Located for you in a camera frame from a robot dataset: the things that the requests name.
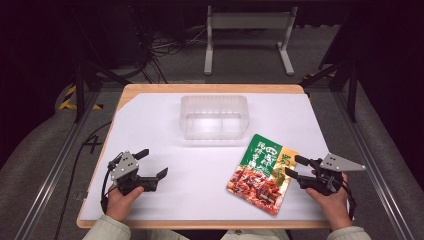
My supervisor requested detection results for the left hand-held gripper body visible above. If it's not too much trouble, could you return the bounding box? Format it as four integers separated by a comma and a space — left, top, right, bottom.
107, 150, 158, 197

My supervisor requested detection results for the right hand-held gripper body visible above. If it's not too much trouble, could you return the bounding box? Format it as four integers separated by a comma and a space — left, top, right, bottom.
309, 152, 367, 197

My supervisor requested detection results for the green and red food packet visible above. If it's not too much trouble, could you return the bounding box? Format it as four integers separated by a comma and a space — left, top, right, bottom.
226, 133, 300, 216

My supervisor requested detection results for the clear plastic container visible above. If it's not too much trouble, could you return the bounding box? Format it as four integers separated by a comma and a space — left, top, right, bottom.
179, 94, 250, 141

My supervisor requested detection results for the person's right hand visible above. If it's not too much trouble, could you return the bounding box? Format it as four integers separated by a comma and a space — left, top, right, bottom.
305, 170, 353, 232

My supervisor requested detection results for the person's left hand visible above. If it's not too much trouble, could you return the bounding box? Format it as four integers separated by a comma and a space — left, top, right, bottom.
105, 184, 145, 224

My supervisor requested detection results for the person's light jacket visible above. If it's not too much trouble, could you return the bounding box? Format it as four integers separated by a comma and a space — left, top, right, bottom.
128, 228, 329, 240

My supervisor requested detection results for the yellow and black tape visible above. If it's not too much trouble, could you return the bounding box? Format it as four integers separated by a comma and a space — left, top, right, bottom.
58, 84, 104, 111

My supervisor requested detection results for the black metal stand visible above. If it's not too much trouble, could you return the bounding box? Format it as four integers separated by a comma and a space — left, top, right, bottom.
68, 6, 132, 124
298, 8, 360, 123

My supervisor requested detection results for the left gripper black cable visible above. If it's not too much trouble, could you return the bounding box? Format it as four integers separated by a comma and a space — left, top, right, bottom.
100, 159, 121, 215

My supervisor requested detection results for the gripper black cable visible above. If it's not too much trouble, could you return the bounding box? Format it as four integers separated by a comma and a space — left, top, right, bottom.
100, 159, 121, 215
339, 178, 358, 222

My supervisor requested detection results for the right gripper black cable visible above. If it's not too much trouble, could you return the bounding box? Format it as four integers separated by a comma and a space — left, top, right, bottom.
339, 178, 358, 222

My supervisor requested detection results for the aluminium rail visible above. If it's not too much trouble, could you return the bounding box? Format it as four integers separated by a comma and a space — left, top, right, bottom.
13, 89, 102, 240
332, 89, 416, 240

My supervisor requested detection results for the black floor cable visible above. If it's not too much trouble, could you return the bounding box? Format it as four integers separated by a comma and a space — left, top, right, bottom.
53, 121, 113, 240

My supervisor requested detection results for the bundle of black cables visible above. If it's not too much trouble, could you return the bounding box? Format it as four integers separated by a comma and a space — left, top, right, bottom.
113, 4, 209, 85

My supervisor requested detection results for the white metal frame stand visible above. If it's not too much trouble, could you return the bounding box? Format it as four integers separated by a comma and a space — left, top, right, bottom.
203, 5, 299, 77

